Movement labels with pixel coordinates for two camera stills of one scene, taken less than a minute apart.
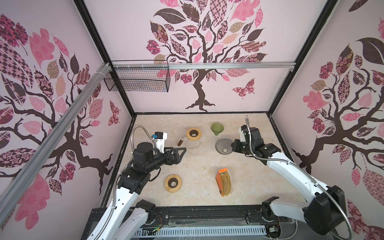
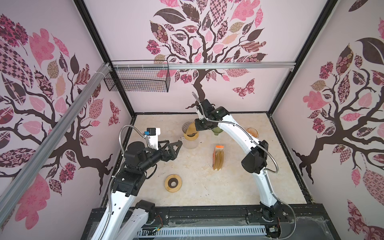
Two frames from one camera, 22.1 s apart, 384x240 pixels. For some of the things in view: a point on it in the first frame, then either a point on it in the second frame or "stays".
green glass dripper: (217, 128) stays
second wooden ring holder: (173, 183) stays
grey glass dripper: (223, 146) → (185, 127)
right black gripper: (235, 145) → (198, 127)
